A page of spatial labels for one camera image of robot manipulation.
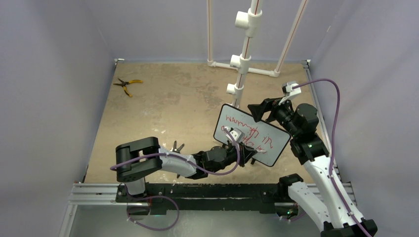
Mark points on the white PVC pipe frame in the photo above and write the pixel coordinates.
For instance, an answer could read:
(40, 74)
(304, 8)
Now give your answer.
(248, 21)

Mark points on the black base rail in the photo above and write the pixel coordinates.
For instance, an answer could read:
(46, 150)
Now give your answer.
(158, 198)

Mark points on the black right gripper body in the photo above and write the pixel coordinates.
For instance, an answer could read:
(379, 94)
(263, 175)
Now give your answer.
(282, 113)

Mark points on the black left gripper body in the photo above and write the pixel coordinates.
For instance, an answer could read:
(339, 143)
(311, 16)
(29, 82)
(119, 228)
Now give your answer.
(231, 154)

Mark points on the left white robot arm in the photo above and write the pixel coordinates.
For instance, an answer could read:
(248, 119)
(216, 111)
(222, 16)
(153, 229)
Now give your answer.
(138, 159)

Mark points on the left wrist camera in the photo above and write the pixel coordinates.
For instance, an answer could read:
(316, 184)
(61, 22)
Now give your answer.
(233, 135)

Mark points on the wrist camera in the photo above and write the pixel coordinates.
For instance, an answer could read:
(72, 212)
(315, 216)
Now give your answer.
(289, 91)
(233, 135)

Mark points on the black handled pliers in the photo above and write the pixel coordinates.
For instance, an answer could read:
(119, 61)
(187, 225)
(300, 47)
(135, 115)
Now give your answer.
(177, 149)

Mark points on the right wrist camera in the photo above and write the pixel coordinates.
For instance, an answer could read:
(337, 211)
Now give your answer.
(289, 91)

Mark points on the small black-framed whiteboard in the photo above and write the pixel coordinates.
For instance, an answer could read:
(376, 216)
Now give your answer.
(258, 135)

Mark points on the yellow handled needle-nose pliers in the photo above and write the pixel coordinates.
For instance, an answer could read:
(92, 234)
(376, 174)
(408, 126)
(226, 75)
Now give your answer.
(124, 85)

